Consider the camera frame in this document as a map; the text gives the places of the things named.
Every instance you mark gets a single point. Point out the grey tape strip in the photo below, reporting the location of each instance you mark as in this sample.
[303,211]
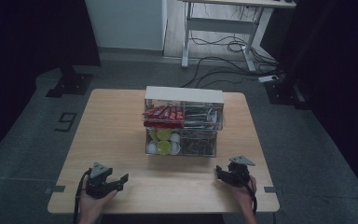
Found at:
[56,188]
[271,189]

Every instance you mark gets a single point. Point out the pile of dark silver sachets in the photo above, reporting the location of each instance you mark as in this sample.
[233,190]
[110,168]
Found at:
[202,117]

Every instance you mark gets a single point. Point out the pile of brown packets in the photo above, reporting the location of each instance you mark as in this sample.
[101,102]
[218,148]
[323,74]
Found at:
[198,143]

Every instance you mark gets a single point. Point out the dark curtain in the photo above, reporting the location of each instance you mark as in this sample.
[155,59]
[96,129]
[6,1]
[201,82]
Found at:
[18,62]
[338,77]

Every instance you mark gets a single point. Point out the stack of red packets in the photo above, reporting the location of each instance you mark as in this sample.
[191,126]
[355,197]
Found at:
[164,116]

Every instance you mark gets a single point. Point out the white power strip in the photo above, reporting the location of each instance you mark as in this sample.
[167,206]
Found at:
[268,78]

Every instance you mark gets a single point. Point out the white cabinet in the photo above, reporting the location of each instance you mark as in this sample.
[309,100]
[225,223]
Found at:
[126,23]

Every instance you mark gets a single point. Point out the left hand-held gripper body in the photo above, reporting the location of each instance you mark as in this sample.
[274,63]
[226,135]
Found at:
[98,186]

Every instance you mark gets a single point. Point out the white lid capsule cup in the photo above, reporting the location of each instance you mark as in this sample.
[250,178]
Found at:
[175,137]
[175,148]
[152,147]

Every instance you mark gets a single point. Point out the clear acrylic organizer white lid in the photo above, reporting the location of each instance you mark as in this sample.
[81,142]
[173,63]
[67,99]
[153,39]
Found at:
[183,121]

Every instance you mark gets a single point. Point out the person's right hand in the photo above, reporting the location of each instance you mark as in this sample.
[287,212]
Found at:
[244,194]

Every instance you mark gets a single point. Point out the white metal frame desk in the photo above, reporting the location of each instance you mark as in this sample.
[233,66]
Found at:
[223,25]

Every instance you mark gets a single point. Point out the green lid capsule cup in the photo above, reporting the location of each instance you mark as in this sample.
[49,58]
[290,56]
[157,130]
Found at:
[164,147]
[153,134]
[163,134]

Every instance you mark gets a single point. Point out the person's left hand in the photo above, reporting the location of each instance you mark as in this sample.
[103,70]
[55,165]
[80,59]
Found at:
[93,203]

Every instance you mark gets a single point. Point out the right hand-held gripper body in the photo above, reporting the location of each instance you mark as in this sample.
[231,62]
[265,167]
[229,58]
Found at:
[238,174]

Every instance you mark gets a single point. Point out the black stand base plate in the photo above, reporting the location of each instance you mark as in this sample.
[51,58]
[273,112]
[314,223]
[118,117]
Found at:
[70,84]
[287,93]

